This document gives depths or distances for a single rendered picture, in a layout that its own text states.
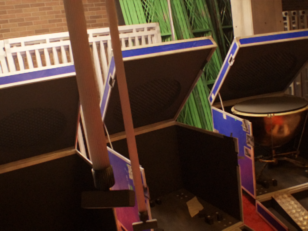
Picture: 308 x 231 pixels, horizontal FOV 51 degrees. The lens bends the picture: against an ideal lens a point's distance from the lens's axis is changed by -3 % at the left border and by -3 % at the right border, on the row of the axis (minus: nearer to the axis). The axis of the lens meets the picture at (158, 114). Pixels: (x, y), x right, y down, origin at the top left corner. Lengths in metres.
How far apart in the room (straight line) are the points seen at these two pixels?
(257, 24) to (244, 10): 0.25
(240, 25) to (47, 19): 2.75
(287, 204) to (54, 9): 4.04
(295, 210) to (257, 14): 2.46
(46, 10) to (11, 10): 0.48
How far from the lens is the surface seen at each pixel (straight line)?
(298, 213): 3.37
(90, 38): 4.10
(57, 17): 5.21
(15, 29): 5.04
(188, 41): 2.66
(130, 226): 3.02
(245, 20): 4.48
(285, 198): 3.51
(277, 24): 4.84
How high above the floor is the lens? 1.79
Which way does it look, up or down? 12 degrees down
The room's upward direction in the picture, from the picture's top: 8 degrees counter-clockwise
